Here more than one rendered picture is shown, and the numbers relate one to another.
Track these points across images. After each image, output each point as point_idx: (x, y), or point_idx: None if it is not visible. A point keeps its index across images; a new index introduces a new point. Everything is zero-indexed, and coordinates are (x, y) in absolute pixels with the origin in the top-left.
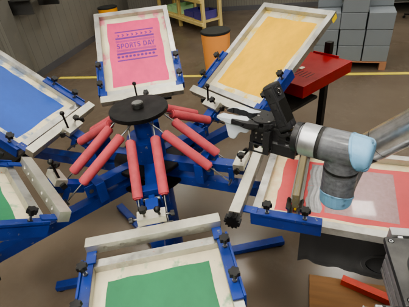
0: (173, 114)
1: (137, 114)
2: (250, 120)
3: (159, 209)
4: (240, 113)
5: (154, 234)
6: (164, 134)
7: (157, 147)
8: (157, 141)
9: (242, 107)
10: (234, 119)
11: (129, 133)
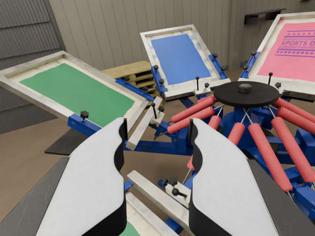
0: (281, 112)
1: (236, 96)
2: None
3: (176, 194)
4: (192, 158)
5: (168, 210)
6: (251, 126)
7: (234, 135)
8: (238, 129)
9: (223, 138)
10: (50, 170)
11: (220, 110)
